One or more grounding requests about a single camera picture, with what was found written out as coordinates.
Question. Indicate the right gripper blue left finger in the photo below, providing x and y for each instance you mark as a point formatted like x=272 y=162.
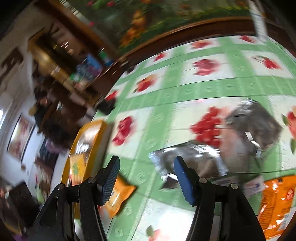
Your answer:
x=107 y=179

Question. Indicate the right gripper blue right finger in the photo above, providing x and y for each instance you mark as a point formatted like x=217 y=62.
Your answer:
x=187 y=178

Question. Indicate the small orange snack packet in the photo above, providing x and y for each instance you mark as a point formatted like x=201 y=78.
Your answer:
x=122 y=190

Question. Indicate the silver foil snack bag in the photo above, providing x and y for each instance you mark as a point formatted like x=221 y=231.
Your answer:
x=202 y=158

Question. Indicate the orange red-logo snack pack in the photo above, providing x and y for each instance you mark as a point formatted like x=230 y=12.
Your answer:
x=277 y=199

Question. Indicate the white milk candy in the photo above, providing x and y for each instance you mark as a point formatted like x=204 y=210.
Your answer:
x=253 y=186

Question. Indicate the yellow-taped white foam box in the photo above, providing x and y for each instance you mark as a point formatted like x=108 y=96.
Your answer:
x=86 y=154

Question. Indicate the large black round motor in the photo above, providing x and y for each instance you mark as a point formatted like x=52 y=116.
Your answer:
x=106 y=106

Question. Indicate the green fruit pattern tablecloth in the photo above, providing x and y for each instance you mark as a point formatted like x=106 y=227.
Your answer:
x=185 y=94

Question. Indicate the framed landscape painting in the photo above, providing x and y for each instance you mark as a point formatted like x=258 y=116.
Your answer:
x=20 y=137

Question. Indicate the white spray bottle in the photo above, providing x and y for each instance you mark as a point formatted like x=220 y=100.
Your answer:
x=259 y=22

